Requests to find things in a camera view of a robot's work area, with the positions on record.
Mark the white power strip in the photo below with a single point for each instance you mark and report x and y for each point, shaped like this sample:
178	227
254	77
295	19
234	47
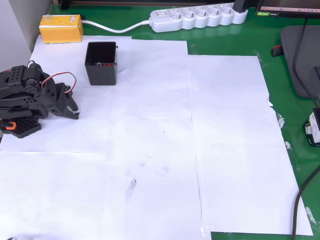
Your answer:
197	17

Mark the small black green device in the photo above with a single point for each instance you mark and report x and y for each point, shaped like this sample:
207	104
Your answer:
312	127

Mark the green desk mat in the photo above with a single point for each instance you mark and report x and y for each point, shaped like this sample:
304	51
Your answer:
275	32

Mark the black computer monitor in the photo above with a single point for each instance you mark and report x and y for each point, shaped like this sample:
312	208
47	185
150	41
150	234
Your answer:
287	7

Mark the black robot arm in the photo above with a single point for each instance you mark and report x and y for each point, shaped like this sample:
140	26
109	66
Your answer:
17	75

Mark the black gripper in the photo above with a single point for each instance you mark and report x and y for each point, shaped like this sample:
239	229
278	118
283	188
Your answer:
60	105

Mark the black plug adapter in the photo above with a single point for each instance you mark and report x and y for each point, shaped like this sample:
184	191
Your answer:
240	5

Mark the small red item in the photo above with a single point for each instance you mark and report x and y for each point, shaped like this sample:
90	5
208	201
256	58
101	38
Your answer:
108	64

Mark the yellow cardboard box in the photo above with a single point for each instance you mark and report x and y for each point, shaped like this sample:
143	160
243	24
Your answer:
61	28

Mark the white taped paper cover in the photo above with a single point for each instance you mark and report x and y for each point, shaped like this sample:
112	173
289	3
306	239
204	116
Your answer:
225	125

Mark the orange black table clamp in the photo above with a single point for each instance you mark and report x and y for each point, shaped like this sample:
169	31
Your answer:
10	125

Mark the red black small tag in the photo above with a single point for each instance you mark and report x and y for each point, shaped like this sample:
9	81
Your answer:
276	50

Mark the black square container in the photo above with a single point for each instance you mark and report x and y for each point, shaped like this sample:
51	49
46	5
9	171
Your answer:
101	75

